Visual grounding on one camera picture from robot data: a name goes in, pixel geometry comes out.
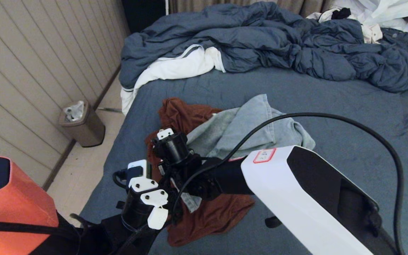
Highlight white plastic bin bag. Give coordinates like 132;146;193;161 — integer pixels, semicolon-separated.
63;100;85;122

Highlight black cabinet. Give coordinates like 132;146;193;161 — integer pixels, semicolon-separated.
121;0;167;33

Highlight dark blue crumpled duvet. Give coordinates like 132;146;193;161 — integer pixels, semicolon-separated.
119;0;408;93

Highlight brown trash bin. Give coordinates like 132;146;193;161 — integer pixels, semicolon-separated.
59;100;106;147

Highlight cream jacket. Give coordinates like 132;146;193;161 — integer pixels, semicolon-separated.
307;8;384;44

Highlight white shirt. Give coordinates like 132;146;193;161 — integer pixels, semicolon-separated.
331;0;408;32

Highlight rust brown shorts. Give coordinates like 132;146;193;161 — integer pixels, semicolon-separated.
144;97;256;248

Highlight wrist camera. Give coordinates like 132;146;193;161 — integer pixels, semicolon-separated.
113;159;169;231
151;128;193;165

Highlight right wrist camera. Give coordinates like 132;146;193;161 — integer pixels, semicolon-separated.
151;128;193;165

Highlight light blue denim jeans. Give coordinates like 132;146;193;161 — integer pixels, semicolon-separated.
179;94;316;213

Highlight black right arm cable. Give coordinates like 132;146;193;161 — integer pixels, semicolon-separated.
170;112;404;255

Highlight dark denim garment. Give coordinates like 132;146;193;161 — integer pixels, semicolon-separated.
381;28;408;75

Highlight small black garment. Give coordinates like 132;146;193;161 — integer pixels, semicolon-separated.
331;7;352;19

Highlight blue bed sheet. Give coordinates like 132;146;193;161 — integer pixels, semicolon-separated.
80;66;408;255

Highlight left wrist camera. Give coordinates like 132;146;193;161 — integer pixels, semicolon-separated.
113;159;169;231

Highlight beige curtain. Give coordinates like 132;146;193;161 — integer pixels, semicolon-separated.
169;0;335;18

